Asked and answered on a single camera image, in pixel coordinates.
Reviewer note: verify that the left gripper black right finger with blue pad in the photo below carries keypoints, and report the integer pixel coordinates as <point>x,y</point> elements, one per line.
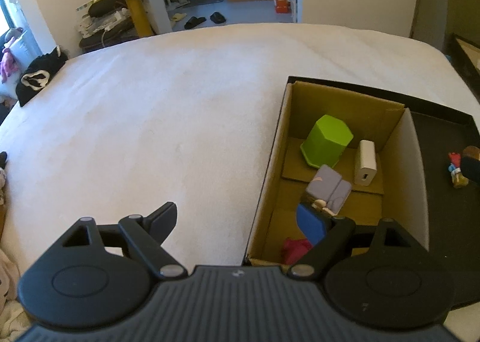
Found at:
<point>378,276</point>

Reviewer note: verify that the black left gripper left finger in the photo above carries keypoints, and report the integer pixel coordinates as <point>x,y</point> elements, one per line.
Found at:
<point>96,275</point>

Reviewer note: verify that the red small toy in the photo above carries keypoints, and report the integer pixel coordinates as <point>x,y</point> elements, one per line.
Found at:
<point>294,250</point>

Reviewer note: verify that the white power adapter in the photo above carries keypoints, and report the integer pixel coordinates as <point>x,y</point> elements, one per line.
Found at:
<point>365,163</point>

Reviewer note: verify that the brown cardboard box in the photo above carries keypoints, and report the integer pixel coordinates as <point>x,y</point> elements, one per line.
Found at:
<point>398,190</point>

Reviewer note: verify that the brown haired doll figurine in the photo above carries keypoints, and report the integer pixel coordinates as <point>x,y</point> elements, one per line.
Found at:
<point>470,163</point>

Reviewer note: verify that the red blue small figurine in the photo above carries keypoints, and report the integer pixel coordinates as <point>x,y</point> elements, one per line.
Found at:
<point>458,180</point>

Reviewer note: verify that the purple sofa toy figure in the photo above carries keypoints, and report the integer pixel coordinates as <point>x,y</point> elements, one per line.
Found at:
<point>327,191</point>

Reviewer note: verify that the green hexagonal cup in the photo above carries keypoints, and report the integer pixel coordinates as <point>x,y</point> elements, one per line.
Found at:
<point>326,142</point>

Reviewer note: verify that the black ghost mask cloth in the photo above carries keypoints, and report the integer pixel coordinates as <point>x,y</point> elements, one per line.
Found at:
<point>39,74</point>

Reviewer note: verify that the black framed box right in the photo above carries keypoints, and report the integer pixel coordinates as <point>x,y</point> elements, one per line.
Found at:
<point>464,58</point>

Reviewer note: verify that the beige slipper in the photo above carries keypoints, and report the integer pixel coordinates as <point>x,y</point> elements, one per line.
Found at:
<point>178,17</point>

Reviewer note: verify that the black slipper left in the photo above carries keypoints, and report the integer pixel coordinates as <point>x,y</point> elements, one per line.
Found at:
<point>193,22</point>

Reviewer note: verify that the black slipper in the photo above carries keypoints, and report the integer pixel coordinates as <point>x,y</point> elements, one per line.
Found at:
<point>193,22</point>
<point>217,18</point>

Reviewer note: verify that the black slipper right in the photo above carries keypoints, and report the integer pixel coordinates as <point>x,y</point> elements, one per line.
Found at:
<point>217,18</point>

